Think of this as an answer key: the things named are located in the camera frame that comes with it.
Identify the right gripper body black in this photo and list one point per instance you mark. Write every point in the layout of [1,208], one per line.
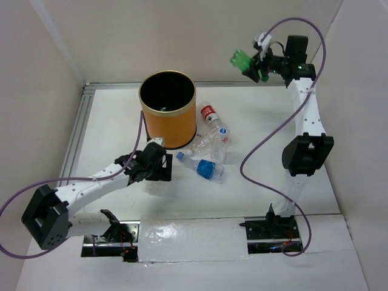
[275,63]

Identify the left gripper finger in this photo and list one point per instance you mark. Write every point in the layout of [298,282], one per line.
[167,167]
[159,175]

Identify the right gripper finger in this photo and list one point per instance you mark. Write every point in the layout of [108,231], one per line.
[265,54]
[253,71]

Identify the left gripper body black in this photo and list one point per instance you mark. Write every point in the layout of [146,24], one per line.
[155,166]

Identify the clear crushed bottle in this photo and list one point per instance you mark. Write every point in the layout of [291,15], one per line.
[156,188]

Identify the blue label clear bottle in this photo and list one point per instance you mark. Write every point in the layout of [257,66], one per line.
[206,169]

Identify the red label clear bottle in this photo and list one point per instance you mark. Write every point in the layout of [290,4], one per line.
[210,116]

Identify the clear bottle blue round sticker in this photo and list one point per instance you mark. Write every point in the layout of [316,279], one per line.
[220,144]

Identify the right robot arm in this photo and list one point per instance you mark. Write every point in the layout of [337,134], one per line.
[307,151]

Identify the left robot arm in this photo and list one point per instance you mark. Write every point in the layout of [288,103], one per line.
[51,215]

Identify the orange cylindrical bin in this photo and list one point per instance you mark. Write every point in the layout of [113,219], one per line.
[176,91]

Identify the clear bottle white cap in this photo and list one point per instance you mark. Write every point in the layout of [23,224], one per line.
[201,145]

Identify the white tape patch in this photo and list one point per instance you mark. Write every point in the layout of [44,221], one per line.
[192,240]

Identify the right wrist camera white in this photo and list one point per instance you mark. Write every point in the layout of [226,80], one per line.
[261,41]

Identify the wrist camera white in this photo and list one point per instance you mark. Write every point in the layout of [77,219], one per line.
[158,140]
[261,41]

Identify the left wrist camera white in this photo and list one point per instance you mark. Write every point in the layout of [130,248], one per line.
[158,140]

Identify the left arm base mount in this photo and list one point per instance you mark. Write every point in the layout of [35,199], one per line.
[124,244]

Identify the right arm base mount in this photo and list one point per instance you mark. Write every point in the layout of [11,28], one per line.
[263,237]

